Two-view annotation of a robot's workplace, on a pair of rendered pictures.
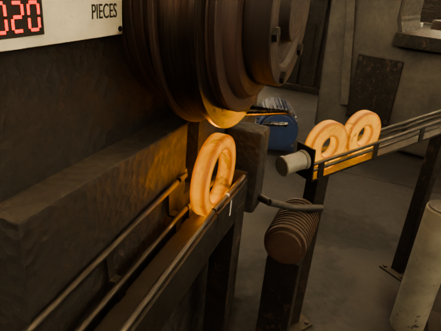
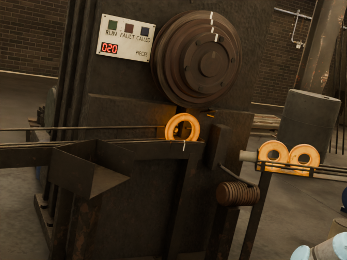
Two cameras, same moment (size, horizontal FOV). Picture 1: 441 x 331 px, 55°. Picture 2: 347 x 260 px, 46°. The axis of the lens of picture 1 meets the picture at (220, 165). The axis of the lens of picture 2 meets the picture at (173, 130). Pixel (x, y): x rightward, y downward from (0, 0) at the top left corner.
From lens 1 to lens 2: 1.44 m
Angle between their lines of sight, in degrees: 40
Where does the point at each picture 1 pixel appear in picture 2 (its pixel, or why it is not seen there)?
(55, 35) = (121, 55)
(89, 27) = (134, 57)
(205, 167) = (171, 120)
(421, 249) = not seen: hidden behind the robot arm
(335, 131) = (277, 147)
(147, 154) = (147, 104)
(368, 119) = (306, 149)
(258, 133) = (220, 127)
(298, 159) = (249, 154)
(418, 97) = not seen: outside the picture
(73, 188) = (111, 98)
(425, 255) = not seen: hidden behind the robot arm
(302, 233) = (231, 189)
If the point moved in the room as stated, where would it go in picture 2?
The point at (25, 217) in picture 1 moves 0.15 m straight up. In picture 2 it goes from (93, 96) to (98, 63)
